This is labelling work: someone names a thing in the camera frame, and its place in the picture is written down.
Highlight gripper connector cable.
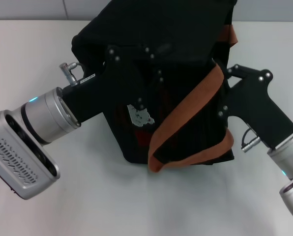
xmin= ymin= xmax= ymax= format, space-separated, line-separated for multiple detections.
xmin=241 ymin=127 xmax=262 ymax=153
xmin=59 ymin=62 xmax=88 ymax=87

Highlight black food bag orange straps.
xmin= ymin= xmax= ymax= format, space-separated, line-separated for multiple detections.
xmin=71 ymin=0 xmax=239 ymax=173

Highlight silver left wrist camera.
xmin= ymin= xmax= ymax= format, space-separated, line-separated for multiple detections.
xmin=0 ymin=112 xmax=61 ymax=200

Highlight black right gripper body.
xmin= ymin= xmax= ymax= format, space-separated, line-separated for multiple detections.
xmin=216 ymin=68 xmax=293 ymax=149

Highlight left gripper connector cable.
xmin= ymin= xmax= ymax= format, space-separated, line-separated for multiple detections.
xmin=59 ymin=62 xmax=88 ymax=87

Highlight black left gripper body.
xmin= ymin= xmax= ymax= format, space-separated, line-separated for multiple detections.
xmin=61 ymin=45 xmax=147 ymax=123

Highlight right gripper connector cable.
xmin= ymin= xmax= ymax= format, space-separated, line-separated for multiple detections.
xmin=241 ymin=127 xmax=262 ymax=153

